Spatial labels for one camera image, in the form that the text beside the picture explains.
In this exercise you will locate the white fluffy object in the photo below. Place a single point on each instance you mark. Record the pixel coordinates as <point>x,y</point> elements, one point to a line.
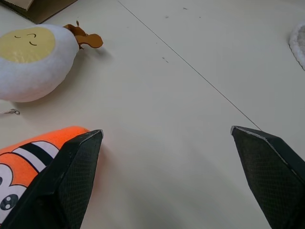
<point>299,45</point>

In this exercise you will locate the fried egg plush toy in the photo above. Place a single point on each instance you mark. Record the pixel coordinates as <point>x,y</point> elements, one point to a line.
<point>31,62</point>

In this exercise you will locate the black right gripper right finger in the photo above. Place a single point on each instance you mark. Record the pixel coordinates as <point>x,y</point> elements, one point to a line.
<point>271,176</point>

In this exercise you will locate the orange clownfish plush toy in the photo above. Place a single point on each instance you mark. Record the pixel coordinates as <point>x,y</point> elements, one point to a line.
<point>21,164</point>

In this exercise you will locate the brown cardboard box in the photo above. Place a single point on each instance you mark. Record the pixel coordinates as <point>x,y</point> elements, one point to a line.
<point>43,8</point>

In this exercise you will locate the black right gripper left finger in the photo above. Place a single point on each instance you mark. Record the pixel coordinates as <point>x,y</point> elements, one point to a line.
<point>64,181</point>

